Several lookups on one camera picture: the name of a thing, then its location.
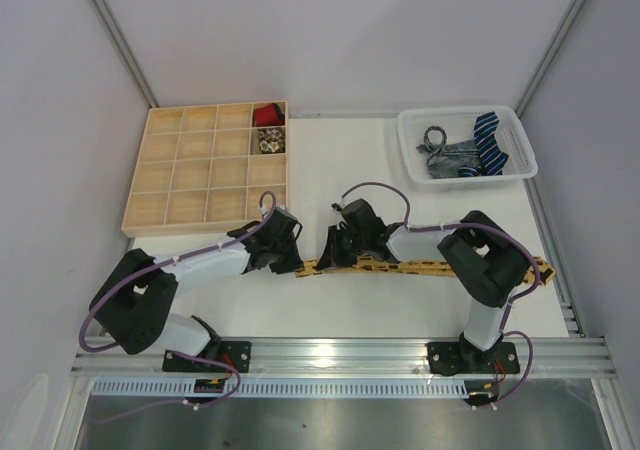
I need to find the left aluminium frame post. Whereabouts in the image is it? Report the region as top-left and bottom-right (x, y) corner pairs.
(88, 0), (159, 108)

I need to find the yellow patterned tie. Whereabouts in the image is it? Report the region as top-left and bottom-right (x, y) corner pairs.
(295, 255), (556, 286)

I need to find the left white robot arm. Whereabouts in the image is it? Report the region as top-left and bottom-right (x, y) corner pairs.
(79, 206), (304, 364)

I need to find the white slotted cable duct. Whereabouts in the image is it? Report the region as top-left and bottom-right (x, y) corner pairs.
(91, 377), (469, 399)

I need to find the wooden compartment tray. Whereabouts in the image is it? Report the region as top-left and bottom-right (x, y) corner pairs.
(121, 100), (290, 238)

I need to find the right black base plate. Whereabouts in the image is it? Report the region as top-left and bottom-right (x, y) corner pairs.
(426, 340), (521, 376)

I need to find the right aluminium frame post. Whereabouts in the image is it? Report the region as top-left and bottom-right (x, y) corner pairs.
(515, 0), (589, 118)

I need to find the grey paisley tie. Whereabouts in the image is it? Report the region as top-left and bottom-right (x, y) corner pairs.
(416, 126), (478, 179)

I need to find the blue striped tie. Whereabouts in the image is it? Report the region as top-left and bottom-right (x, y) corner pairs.
(458, 112), (509, 178)

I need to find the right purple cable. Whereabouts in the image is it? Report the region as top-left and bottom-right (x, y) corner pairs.
(332, 182), (544, 411)

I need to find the white plastic basket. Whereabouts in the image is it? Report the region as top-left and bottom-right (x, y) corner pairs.
(397, 105), (538, 188)

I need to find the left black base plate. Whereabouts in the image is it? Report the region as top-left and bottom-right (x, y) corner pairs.
(162, 340), (251, 374)

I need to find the rolled red tie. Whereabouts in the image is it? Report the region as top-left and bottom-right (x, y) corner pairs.
(252, 102), (286, 127)

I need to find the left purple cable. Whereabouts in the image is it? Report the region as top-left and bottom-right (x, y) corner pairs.
(79, 191), (279, 421)

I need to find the aluminium frame post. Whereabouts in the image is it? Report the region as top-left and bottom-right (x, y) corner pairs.
(88, 0), (159, 108)
(515, 0), (589, 118)

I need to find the rolled floral tie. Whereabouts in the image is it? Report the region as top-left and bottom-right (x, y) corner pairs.
(257, 127), (286, 154)

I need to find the purple cable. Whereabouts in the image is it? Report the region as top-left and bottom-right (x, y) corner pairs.
(332, 182), (544, 411)
(79, 191), (279, 421)

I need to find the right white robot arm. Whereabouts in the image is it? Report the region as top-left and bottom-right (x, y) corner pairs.
(314, 199), (540, 373)

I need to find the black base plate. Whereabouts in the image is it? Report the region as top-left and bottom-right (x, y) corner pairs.
(162, 340), (251, 374)
(426, 340), (521, 376)

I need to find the aluminium mounting rail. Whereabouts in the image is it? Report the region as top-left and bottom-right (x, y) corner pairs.
(71, 337), (616, 379)

